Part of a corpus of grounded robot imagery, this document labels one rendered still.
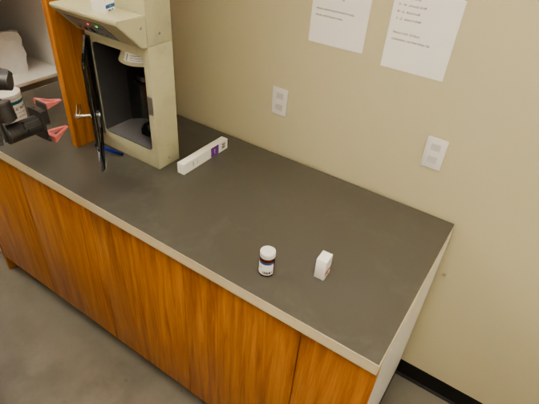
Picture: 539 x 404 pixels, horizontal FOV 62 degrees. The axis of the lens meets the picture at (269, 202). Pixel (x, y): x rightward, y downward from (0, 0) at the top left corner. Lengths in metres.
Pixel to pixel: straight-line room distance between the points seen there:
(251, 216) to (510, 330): 1.08
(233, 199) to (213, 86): 0.62
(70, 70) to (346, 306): 1.31
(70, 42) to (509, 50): 1.46
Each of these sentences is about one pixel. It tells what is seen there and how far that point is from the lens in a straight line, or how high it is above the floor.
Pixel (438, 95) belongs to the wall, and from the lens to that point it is 1.57.
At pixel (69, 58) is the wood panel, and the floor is 1.29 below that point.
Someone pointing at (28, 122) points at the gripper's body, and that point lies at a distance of 1.60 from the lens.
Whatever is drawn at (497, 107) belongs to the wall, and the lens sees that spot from 1.54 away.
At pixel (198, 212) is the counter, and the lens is 1.56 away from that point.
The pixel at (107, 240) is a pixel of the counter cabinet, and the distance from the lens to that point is 1.78.
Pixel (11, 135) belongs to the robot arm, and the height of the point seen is 1.20.
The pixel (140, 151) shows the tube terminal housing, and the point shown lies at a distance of 1.83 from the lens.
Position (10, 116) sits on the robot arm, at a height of 1.26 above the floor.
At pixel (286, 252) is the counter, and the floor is 0.94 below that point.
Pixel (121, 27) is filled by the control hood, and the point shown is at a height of 1.49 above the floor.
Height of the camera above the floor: 1.90
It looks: 36 degrees down
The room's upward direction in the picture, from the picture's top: 5 degrees clockwise
